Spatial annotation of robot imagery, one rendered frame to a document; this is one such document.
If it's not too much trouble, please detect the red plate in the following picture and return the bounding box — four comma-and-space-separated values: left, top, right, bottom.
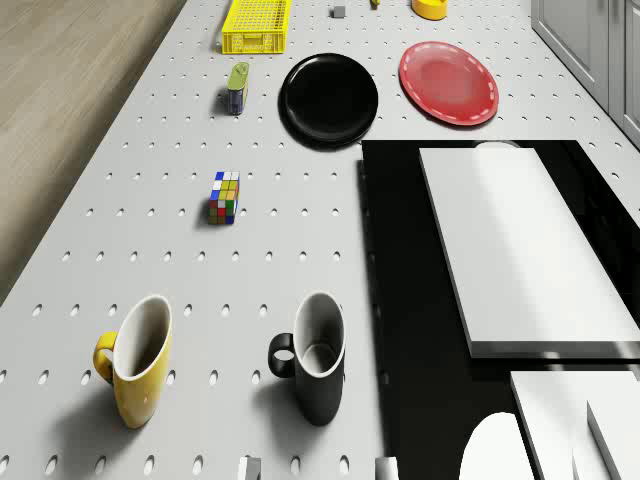
398, 40, 501, 127

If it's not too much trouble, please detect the yellow bowl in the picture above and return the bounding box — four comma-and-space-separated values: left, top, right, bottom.
410, 0, 450, 22

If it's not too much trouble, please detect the black stove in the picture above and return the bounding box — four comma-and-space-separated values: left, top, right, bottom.
356, 139, 640, 480

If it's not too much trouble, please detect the black mug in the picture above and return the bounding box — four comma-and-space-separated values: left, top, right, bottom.
267, 291, 347, 427

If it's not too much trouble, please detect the flat-sided can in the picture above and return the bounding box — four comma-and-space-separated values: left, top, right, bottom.
226, 61, 251, 117

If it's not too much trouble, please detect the white cabinet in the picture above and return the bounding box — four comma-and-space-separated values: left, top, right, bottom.
530, 0, 640, 151

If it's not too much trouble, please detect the black plate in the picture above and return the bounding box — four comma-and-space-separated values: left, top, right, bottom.
277, 52, 380, 151

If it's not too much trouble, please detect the yellow mug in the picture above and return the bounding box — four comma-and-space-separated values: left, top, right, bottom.
92, 294, 174, 430

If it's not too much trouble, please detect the yellow basket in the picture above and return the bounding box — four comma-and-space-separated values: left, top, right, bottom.
221, 0, 293, 55

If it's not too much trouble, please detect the puzzle cube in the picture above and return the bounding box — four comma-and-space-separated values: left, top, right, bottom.
207, 170, 241, 226

